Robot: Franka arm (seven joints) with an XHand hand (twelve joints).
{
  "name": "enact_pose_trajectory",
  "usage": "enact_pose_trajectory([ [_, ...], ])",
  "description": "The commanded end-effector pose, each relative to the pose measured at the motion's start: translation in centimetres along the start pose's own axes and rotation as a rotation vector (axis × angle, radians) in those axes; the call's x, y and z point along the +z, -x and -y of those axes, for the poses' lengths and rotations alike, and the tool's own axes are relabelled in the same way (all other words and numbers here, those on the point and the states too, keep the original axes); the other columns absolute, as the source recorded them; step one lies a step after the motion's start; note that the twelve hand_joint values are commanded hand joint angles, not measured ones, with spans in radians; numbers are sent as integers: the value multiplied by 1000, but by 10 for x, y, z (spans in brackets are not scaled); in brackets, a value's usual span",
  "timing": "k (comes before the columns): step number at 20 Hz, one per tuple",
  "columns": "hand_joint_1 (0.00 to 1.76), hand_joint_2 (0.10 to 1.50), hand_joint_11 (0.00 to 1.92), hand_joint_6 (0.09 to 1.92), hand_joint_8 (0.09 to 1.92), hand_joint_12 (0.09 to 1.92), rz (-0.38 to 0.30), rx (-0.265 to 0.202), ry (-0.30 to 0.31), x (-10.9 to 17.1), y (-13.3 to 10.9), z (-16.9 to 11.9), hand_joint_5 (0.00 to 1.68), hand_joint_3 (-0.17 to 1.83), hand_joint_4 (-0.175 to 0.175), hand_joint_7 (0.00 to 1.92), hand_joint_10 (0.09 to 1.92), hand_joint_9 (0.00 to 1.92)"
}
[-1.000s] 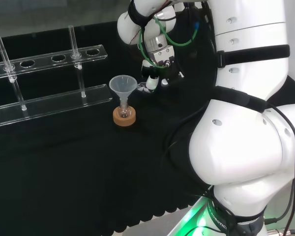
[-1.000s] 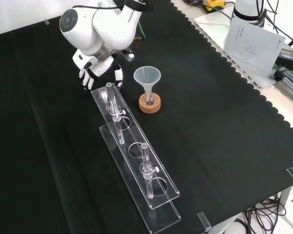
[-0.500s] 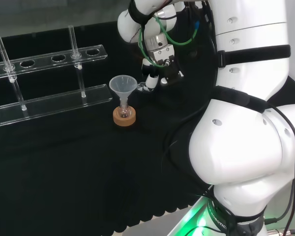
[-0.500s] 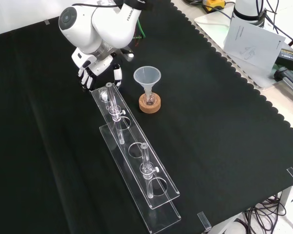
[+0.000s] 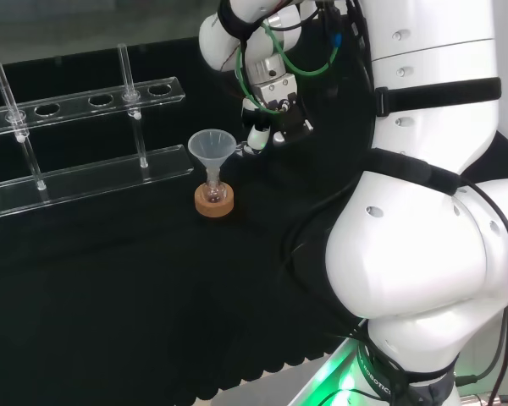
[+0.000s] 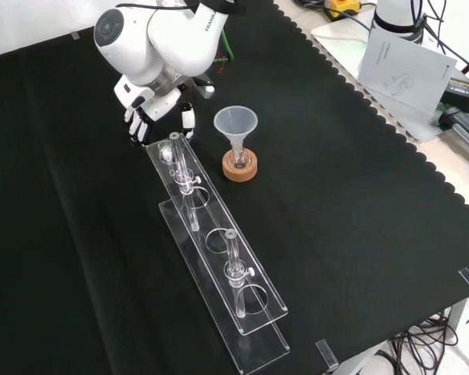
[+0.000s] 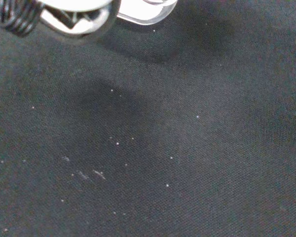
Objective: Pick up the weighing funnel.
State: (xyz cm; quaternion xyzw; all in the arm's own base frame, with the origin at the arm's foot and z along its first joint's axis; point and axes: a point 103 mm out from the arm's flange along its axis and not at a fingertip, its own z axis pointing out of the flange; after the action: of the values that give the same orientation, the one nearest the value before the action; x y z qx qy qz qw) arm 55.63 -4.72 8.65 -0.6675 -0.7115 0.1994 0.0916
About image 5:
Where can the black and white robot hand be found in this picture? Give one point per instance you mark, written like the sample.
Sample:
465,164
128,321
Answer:
260,137

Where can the clear weighing funnel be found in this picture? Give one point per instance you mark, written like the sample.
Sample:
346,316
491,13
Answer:
240,147

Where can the translucent plastic funnel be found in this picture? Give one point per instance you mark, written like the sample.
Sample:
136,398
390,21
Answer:
211,146

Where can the clear funnel stand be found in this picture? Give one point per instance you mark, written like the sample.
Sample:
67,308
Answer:
89,179

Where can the small round-bottom glass flask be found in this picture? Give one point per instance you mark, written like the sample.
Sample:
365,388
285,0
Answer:
214,193

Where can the black bench cloth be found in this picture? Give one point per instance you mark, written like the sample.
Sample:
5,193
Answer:
131,296

